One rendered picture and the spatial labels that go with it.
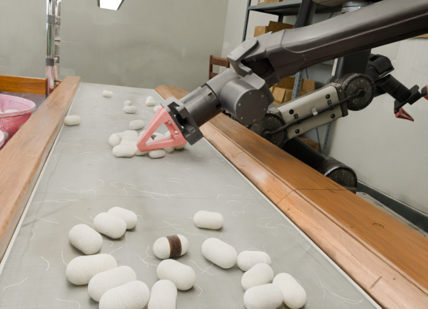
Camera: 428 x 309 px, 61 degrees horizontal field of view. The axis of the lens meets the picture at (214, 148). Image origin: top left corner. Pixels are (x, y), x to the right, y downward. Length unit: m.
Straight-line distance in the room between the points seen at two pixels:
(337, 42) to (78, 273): 0.45
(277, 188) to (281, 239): 0.12
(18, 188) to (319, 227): 0.33
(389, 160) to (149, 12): 3.62
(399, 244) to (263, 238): 0.14
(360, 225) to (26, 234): 0.34
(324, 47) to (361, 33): 0.05
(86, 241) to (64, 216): 0.09
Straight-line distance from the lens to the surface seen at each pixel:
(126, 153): 0.62
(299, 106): 1.05
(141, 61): 5.23
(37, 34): 5.14
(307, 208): 0.47
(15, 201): 0.40
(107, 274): 0.29
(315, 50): 0.59
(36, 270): 0.34
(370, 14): 0.58
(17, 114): 0.80
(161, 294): 0.28
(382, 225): 0.46
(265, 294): 0.30
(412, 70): 2.83
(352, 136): 3.14
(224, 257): 0.34
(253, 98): 0.56
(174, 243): 0.34
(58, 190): 0.49
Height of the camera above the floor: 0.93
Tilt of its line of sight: 14 degrees down
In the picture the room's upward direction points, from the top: 8 degrees clockwise
